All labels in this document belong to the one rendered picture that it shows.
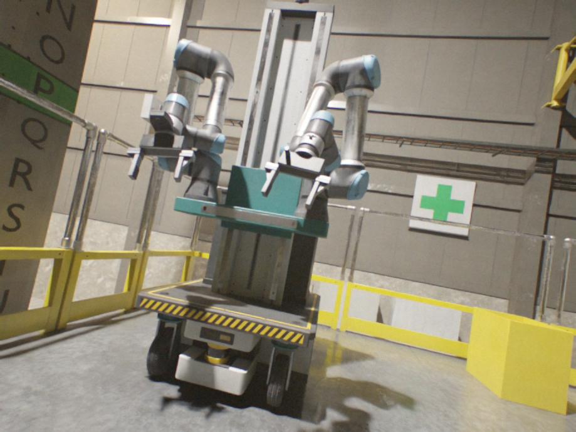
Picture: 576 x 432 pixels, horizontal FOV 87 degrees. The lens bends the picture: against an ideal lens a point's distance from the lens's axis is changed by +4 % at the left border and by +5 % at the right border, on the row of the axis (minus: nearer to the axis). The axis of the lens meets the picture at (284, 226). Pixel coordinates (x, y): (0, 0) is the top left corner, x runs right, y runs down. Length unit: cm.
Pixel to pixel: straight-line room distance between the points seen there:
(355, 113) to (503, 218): 697
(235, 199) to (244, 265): 32
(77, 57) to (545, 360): 353
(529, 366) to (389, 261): 530
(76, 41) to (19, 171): 102
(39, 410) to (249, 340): 63
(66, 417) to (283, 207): 101
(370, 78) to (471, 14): 834
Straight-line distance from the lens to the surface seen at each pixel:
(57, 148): 276
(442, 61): 879
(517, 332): 216
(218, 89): 133
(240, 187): 142
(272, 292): 140
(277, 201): 136
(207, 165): 135
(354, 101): 124
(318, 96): 124
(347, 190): 116
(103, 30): 1174
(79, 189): 177
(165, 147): 101
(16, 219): 264
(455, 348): 273
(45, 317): 182
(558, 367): 229
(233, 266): 146
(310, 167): 86
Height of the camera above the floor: 61
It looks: 3 degrees up
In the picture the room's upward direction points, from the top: 10 degrees clockwise
